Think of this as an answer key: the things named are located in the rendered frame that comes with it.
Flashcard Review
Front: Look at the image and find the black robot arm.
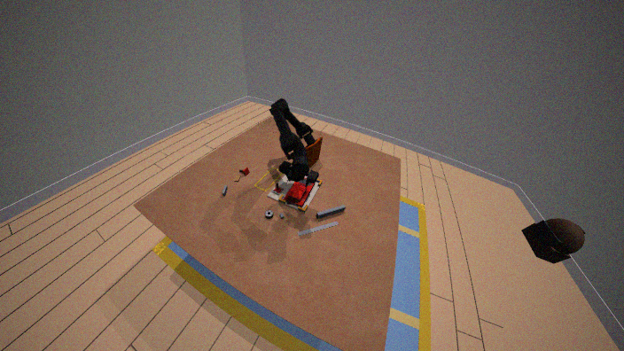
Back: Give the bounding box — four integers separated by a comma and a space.
269, 98, 317, 183

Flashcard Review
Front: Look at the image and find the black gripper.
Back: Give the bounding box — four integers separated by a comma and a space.
278, 160, 319, 187

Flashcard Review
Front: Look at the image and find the grey flat bar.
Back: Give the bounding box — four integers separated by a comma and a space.
297, 222, 338, 236

